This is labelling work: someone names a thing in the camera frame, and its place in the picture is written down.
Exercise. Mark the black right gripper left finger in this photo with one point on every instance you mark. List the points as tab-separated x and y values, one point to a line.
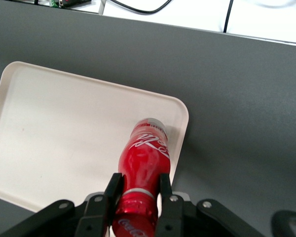
96	212

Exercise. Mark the dark electronics box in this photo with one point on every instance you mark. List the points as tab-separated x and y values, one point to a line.
64	2

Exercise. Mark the red coke bottle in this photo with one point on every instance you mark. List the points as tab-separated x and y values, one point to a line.
144	168

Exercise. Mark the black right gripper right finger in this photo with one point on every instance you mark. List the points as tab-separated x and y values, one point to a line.
173	209

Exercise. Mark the cream plastic tray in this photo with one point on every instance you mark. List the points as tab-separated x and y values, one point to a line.
64	128

